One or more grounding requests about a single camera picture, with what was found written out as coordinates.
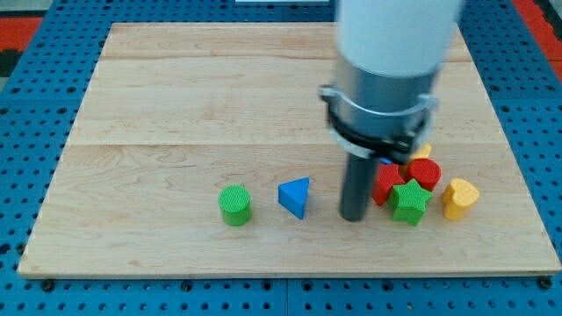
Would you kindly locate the red cylinder block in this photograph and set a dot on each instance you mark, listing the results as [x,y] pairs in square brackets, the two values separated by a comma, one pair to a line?
[425,171]

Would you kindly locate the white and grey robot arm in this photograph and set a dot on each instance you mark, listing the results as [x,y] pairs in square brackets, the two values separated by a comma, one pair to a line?
[388,53]

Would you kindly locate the blue triangle block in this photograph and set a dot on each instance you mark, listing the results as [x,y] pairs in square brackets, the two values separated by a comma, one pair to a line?
[293,196]

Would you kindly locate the green cylinder block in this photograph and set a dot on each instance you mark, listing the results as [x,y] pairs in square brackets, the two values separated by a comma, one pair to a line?
[235,205]

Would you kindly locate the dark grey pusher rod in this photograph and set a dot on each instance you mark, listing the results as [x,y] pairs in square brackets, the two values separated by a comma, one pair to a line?
[358,181]

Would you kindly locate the light wooden board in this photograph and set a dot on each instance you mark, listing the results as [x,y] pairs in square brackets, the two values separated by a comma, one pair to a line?
[174,113]

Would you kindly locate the blue block behind rod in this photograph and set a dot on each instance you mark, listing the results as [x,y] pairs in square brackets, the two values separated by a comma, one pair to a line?
[385,161]

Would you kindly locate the red angular block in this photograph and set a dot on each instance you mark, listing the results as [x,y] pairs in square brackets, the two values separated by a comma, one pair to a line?
[387,176]

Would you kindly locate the green star block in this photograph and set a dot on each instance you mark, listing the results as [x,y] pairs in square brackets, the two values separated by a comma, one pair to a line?
[409,202]

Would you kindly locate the yellow block behind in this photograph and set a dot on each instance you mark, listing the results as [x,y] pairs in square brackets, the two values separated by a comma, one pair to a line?
[422,152]

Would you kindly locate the yellow heart block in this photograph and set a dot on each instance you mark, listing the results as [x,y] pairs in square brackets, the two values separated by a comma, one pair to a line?
[458,198]

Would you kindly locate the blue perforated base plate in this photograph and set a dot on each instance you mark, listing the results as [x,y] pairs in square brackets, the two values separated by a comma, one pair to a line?
[40,101]

